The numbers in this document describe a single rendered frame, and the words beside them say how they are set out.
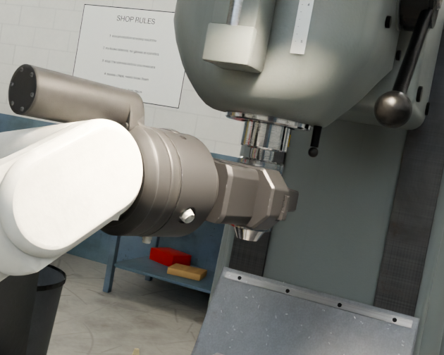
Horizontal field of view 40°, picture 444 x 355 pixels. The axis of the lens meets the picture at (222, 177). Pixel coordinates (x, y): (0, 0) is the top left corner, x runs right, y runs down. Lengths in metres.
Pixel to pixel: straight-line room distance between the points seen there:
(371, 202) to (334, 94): 0.43
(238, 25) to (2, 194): 0.23
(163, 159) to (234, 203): 0.09
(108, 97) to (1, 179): 0.13
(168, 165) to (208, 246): 4.78
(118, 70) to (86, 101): 5.32
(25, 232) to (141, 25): 5.39
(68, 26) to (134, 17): 0.74
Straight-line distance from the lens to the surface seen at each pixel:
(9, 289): 0.78
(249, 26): 0.48
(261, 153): 0.58
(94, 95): 0.44
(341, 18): 0.51
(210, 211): 0.51
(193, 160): 0.47
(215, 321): 0.99
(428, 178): 0.93
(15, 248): 0.36
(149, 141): 0.45
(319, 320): 0.96
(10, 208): 0.35
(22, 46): 6.48
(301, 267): 0.98
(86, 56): 5.98
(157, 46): 5.59
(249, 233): 0.59
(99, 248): 5.77
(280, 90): 0.51
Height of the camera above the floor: 1.28
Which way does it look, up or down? 3 degrees down
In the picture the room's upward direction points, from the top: 10 degrees clockwise
